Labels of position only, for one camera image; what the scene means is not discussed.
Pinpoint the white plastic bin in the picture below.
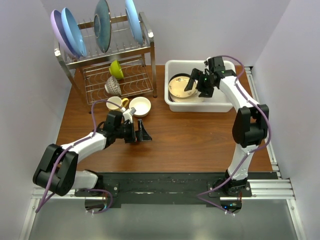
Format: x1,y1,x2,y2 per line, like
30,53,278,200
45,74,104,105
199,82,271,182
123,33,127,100
164,60,233,113

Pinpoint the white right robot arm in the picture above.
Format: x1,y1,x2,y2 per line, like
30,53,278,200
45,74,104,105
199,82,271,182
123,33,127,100
184,55,271,197

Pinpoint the steel dish rack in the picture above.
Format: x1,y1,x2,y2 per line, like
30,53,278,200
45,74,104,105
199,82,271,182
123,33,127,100
54,12,158,106

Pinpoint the black glossy plate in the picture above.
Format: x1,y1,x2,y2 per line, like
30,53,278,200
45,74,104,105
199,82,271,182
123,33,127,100
169,72,200,97

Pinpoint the lilac plate in rack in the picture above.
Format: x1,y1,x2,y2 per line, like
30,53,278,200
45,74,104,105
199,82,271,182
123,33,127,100
50,9,76,58

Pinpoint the light blue plate in rack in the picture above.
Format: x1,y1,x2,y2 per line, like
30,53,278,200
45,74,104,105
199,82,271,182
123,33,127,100
125,0,144,46

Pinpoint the green bowl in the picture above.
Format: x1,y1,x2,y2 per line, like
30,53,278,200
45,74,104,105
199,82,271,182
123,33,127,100
109,60,124,79

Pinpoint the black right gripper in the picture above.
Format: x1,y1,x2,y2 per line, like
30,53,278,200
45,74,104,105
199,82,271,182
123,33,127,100
184,68,216,98

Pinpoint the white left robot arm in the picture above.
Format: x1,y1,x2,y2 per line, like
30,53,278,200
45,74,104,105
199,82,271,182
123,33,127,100
32,109,152,196

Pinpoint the light blue bottom plate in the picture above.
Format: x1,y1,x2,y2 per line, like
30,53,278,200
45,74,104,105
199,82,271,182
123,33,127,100
169,89,205,103

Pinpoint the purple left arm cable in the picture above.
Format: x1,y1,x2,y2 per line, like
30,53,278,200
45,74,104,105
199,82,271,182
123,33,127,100
35,99,126,214

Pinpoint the yellow mug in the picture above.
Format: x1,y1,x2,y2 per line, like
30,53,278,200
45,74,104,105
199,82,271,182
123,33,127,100
106,96,129,112

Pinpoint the dark teal plate in rack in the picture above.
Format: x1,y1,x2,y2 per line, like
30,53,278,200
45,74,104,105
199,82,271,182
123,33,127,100
93,0,112,53

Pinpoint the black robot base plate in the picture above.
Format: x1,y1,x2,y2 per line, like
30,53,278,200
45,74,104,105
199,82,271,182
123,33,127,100
75,172,252,210

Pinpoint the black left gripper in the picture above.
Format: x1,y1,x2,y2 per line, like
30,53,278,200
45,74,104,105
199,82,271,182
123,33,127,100
114,119,152,144

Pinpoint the white bowl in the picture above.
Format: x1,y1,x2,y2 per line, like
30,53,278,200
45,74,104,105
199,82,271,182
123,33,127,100
129,96,152,118

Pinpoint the patterned ceramic bowl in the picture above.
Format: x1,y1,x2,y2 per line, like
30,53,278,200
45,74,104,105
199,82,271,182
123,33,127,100
104,76,122,96

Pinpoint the light blue plate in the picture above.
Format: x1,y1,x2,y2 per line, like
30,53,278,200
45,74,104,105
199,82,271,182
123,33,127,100
169,89,205,103
125,0,144,46

